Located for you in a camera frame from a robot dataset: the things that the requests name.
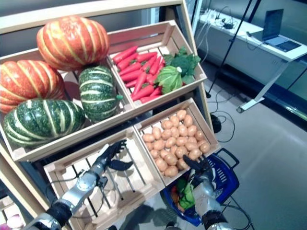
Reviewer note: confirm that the wooden vegetable display rack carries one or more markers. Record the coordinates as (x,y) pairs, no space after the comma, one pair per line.
(72,16)

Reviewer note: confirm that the slatted wooden crate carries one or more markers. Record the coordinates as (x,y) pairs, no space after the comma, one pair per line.
(84,151)

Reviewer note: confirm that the large wooden pumpkin crate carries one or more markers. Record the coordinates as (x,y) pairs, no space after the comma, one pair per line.
(100,123)

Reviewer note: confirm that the black power adapter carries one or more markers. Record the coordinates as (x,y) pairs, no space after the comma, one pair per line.
(225,24)

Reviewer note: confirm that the wooden carrot crate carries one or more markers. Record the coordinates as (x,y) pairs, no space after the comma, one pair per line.
(144,33)

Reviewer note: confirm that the green pumpkin with green stem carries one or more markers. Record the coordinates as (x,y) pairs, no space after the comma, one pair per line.
(97,93)

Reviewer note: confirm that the light green leafy cabbage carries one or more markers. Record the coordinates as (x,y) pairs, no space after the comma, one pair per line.
(169,80)

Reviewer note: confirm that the red orange carrot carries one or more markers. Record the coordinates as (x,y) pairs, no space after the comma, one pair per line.
(162,64)
(124,54)
(149,98)
(151,79)
(139,82)
(127,61)
(130,69)
(132,76)
(156,91)
(130,83)
(148,64)
(146,57)
(156,65)
(143,92)

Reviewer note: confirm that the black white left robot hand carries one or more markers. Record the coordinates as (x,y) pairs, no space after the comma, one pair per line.
(103,159)

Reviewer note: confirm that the grey laptop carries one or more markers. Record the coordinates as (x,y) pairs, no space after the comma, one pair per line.
(273,24)

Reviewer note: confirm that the white desk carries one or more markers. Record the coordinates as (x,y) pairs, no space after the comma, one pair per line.
(239,52)

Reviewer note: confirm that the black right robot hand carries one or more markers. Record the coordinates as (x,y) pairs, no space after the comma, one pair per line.
(200,169)

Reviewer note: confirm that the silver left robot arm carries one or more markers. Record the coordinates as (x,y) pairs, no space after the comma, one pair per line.
(81,187)

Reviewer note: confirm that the wooden turnip crate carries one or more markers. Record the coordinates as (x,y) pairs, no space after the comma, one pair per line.
(7,203)

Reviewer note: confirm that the orange striped pumpkin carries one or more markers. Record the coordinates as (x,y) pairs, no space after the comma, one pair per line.
(28,83)
(72,43)

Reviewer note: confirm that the small orange vegetable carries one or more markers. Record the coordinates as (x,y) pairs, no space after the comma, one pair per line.
(175,196)

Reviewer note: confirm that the blue plastic shopping basket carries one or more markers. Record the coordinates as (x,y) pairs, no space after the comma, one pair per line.
(225,182)

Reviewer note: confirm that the green striped pumpkin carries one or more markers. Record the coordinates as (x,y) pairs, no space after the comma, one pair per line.
(43,122)

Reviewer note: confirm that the black round stand base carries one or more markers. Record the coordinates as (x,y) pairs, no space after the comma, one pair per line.
(216,123)

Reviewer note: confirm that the dark green broccoli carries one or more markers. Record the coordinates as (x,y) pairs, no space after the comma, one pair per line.
(184,62)

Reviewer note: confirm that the wooden potato crate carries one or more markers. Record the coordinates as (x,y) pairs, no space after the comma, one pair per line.
(198,119)

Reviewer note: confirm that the black metal stand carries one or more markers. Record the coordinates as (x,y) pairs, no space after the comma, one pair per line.
(229,48)

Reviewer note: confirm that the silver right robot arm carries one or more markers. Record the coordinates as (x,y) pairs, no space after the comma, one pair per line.
(206,196)

